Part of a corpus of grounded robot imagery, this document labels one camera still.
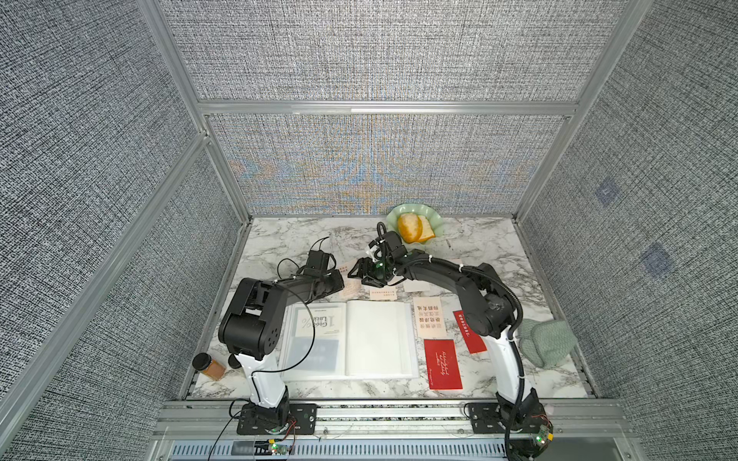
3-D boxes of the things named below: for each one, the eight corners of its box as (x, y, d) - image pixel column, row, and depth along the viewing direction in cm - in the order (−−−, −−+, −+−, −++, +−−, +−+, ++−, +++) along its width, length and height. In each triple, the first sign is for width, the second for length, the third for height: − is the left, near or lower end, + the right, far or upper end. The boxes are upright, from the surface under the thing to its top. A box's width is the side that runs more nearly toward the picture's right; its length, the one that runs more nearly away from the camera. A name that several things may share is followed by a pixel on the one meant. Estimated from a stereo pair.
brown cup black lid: (205, 374, 83) (188, 363, 75) (214, 361, 85) (199, 349, 77) (220, 382, 81) (204, 371, 74) (229, 368, 84) (215, 357, 76)
